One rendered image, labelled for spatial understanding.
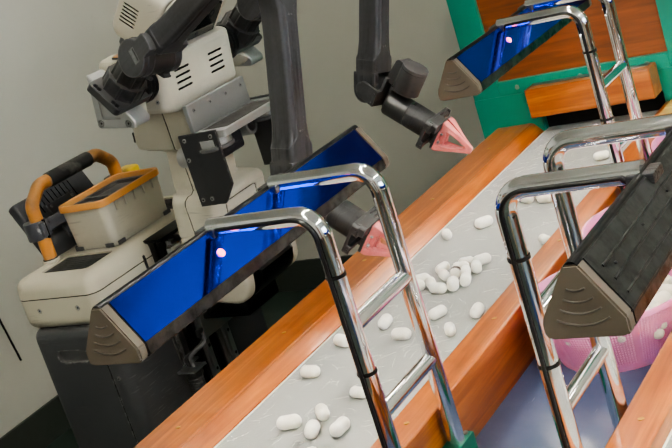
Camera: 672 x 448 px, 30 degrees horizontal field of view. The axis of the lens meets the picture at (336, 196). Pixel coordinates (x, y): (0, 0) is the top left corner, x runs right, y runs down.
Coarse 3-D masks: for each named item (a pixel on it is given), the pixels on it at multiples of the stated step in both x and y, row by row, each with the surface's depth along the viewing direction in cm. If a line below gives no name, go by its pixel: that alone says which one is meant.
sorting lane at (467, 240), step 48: (480, 192) 266; (576, 192) 247; (432, 240) 246; (480, 240) 237; (528, 240) 229; (480, 288) 213; (384, 336) 206; (288, 384) 199; (336, 384) 193; (384, 384) 188; (240, 432) 187; (288, 432) 182
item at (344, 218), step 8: (336, 208) 221; (344, 208) 221; (352, 208) 221; (360, 208) 222; (328, 216) 221; (336, 216) 221; (344, 216) 220; (352, 216) 220; (360, 216) 220; (328, 224) 223; (336, 224) 221; (344, 224) 220; (352, 224) 220; (344, 232) 221; (352, 232) 217; (352, 240) 221; (360, 240) 223; (344, 248) 219
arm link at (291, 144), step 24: (264, 0) 220; (288, 0) 220; (264, 24) 222; (288, 24) 220; (264, 48) 223; (288, 48) 221; (288, 72) 221; (288, 96) 222; (288, 120) 222; (288, 144) 223; (288, 168) 224
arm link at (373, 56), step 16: (368, 0) 258; (384, 0) 258; (368, 16) 258; (384, 16) 259; (368, 32) 259; (384, 32) 259; (368, 48) 260; (384, 48) 260; (368, 64) 260; (384, 64) 261; (368, 80) 260
